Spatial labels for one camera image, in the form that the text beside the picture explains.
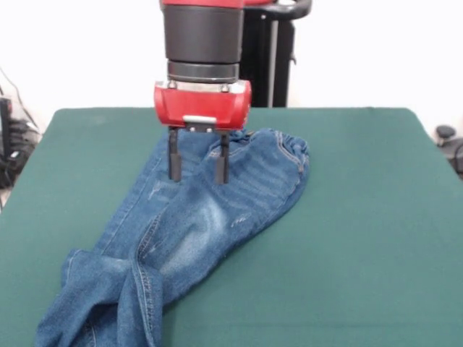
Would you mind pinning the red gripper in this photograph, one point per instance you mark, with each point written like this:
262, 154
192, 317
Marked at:
202, 108

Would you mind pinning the blue denim jeans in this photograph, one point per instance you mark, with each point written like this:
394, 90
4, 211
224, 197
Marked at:
199, 224

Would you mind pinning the red robot arm base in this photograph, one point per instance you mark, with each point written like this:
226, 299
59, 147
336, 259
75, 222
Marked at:
258, 1

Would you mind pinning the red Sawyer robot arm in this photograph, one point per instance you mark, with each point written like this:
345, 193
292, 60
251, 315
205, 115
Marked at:
202, 36

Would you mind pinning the dark green table cloth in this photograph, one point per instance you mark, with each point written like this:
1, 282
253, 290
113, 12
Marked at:
343, 253

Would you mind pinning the black round knob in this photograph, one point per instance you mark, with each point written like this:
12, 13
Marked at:
445, 131

